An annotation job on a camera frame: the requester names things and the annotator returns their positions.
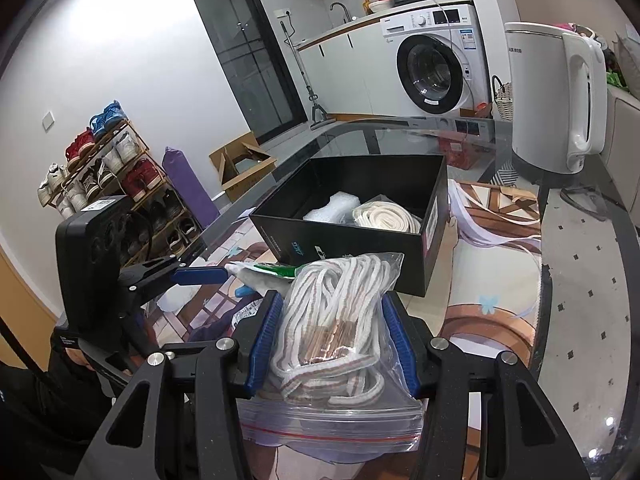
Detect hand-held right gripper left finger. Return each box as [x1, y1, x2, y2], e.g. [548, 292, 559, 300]
[75, 290, 286, 480]

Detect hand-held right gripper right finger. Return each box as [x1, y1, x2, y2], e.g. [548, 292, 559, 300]
[381, 292, 576, 480]

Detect green white packet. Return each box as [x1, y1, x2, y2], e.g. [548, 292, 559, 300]
[225, 260, 301, 301]

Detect zip bag of white rope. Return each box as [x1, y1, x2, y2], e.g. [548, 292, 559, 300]
[235, 252, 426, 461]

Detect black cardboard box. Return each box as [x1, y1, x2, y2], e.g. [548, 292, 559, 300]
[248, 154, 449, 297]

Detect person's left forearm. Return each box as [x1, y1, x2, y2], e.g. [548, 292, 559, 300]
[0, 345, 126, 480]

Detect purple yoga mat bag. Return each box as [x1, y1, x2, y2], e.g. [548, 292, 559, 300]
[162, 146, 221, 233]

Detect open brown cardboard box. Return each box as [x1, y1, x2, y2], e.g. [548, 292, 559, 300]
[209, 131, 278, 204]

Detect rows of shoes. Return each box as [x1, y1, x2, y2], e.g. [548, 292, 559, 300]
[37, 101, 201, 261]

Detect white bubble wrap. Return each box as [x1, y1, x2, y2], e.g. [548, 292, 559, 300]
[302, 191, 361, 226]

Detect wooden shoe rack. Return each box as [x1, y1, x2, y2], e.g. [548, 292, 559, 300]
[37, 100, 206, 268]

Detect flat mop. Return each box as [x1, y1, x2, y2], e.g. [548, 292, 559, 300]
[280, 22, 331, 128]

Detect red box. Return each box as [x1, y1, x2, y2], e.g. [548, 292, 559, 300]
[437, 132, 493, 171]

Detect dark glass door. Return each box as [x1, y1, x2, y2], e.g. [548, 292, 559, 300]
[186, 0, 308, 143]

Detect white counter cabinet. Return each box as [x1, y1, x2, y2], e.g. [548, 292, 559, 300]
[297, 22, 401, 118]

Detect wicker basket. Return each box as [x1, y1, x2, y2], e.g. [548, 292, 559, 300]
[491, 76, 515, 122]

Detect white washing machine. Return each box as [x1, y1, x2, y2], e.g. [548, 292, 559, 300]
[380, 4, 493, 118]

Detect white electric kettle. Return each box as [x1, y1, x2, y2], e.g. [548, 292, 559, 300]
[504, 21, 608, 175]

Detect grey sofa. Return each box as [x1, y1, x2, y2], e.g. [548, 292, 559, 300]
[602, 32, 640, 201]

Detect white rope coil in box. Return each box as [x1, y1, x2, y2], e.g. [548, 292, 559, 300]
[352, 199, 423, 235]

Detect black kettle cable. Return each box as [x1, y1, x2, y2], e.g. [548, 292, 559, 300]
[560, 185, 616, 221]

